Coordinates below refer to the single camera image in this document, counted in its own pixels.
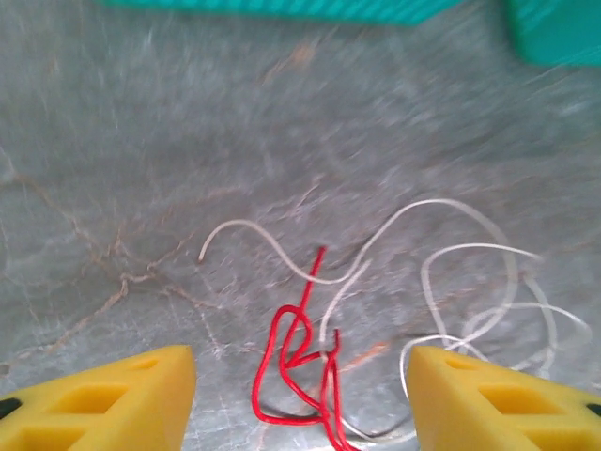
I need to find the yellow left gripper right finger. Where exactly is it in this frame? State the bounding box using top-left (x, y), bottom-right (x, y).
top-left (406, 346), bottom-right (601, 451)

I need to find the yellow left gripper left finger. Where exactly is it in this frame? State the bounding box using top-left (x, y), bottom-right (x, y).
top-left (0, 344), bottom-right (198, 451)

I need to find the thin red cable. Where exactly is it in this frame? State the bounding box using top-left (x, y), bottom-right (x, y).
top-left (252, 246), bottom-right (363, 451)

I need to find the pile of thin cables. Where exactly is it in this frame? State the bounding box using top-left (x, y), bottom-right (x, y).
top-left (199, 197), bottom-right (593, 445)

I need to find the teal perforated plastic basket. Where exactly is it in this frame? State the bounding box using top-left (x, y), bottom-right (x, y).
top-left (505, 0), bottom-right (601, 68)
top-left (100, 0), bottom-right (464, 28)

